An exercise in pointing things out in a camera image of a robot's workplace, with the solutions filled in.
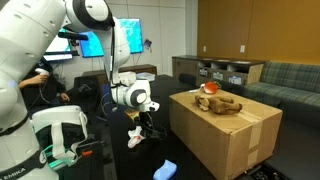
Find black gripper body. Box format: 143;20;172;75
138;111;155;127

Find blue sponge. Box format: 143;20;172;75
152;159;178;180

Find brown moose plush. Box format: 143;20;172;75
194;94;244;116

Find red plush toy green leaf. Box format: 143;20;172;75
189;80;223;95

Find white cloth with red spot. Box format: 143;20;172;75
127;125;147;149

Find large cardboard box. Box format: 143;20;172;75
168;89;284;180

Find clear plastic bin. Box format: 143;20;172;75
135;72;156;83

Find blue rectangular object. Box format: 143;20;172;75
100;83;111;98

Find black chair back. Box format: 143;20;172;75
178;73;198;87
216;79;247;100

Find black backpack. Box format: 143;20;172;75
71;75;102;114

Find wooden desk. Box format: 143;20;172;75
81;64;158;84

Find white VR headset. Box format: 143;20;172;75
30;105;89;168

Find wooden cabinet with bins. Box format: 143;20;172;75
171;55;266;89

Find person in dark clothes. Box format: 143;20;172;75
18;57;72;113

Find white VR controller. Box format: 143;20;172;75
34;67;51;76

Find green plaid sofa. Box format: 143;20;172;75
244;61;320;109

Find ochre wrist camera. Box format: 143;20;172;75
124;108;142;123

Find small dark wall device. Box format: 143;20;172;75
143;38;153;51

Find wide wall monitor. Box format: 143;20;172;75
79;18;145;58

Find small wall monitor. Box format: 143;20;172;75
43;34;74;62

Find black camera on mount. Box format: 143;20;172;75
57;31;90;43

